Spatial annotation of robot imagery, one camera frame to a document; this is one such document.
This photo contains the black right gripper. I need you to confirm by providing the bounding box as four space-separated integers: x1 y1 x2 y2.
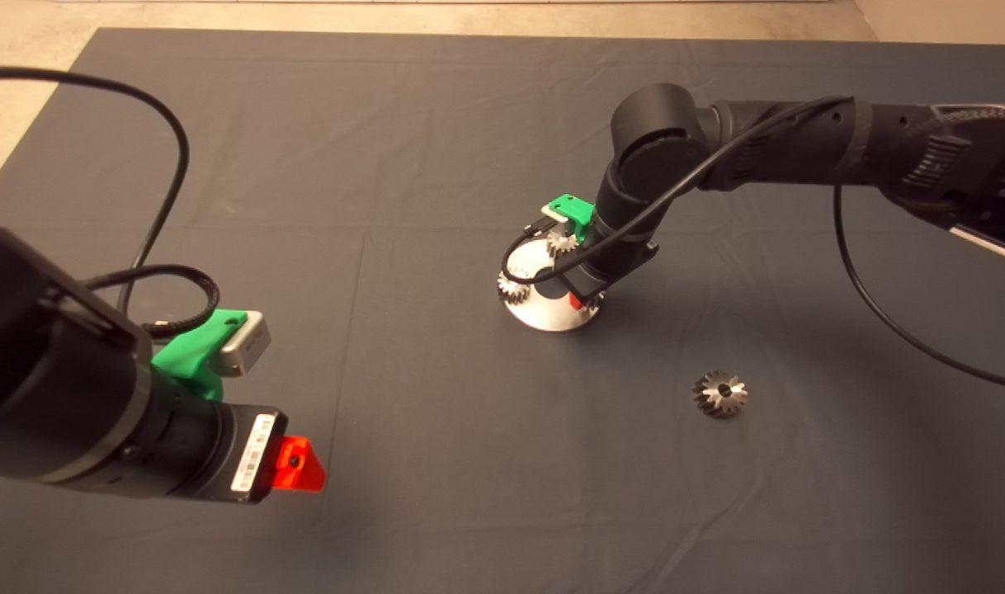
562 236 660 314

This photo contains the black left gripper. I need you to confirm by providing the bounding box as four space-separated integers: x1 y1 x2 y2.
197 404 328 505

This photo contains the large steel gear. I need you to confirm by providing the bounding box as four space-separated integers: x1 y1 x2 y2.
692 370 749 419

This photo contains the round metal plate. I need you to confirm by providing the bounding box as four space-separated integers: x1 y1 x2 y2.
501 238 602 332

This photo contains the dark grey table cloth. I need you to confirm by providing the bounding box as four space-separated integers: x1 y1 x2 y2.
0 29 1005 594

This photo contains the silver right camera box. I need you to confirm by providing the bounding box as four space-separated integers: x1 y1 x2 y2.
540 208 579 242

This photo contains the silver camera box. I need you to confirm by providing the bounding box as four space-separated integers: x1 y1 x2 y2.
540 208 579 242
218 311 271 378

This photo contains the green right camera mount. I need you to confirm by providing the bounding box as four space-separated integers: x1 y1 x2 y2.
550 195 596 245

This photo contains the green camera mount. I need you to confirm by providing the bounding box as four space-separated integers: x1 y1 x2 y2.
550 195 596 245
152 309 248 403

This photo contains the silver left camera box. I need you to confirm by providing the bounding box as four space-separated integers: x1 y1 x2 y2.
218 311 271 378

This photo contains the green left camera mount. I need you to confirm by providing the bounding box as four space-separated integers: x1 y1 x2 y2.
152 309 248 403

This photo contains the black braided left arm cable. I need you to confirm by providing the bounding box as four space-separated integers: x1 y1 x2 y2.
82 264 221 339

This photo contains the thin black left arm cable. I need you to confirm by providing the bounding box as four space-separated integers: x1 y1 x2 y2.
0 68 191 318

